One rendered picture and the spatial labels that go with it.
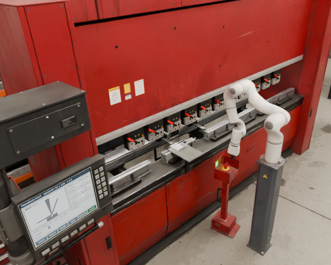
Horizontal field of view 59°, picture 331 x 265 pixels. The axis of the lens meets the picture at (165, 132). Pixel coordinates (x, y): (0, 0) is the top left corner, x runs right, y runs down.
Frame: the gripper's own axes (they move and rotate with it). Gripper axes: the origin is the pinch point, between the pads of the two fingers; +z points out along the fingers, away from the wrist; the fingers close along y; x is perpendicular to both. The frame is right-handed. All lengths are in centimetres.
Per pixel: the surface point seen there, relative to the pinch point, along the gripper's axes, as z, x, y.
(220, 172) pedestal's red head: 9.2, -15.1, -3.2
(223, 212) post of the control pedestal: 62, -8, 3
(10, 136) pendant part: -101, -174, -28
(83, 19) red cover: -128, -99, -67
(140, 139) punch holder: -35, -69, -52
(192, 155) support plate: -13.7, -36.3, -22.4
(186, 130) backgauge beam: -3, 11, -58
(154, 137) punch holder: -32, -56, -49
